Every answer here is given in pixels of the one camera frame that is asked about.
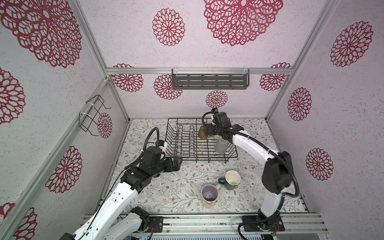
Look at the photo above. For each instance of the dark grey wall shelf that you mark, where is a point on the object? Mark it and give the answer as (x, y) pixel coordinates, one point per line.
(187, 81)

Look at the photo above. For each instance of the dark green mug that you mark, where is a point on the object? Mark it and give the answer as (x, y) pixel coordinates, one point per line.
(231, 180)

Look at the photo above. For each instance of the grey cream cup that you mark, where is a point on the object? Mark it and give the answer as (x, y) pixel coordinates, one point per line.
(221, 146)

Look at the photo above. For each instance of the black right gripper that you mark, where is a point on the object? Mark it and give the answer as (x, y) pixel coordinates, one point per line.
(210, 127)

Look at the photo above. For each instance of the pink mug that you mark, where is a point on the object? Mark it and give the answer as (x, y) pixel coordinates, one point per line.
(210, 195)

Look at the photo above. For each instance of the amber glass cup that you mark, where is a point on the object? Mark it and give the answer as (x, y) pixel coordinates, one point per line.
(203, 133)

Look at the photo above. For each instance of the black wire wall basket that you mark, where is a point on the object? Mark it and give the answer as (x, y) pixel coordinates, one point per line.
(96, 121)

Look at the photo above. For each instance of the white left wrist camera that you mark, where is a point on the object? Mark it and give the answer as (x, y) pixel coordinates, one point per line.
(163, 145)

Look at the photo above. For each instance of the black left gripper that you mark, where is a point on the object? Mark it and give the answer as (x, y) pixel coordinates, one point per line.
(170, 168)

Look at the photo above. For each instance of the black wire dish rack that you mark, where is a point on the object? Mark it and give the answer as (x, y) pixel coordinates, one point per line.
(182, 137)

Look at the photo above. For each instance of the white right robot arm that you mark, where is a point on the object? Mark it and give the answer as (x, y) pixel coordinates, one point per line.
(278, 176)

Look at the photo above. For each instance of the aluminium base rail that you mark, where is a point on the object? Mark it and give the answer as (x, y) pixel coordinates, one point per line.
(227, 224)

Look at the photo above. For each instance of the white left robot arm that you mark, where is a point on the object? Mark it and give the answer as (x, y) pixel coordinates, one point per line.
(152, 162)

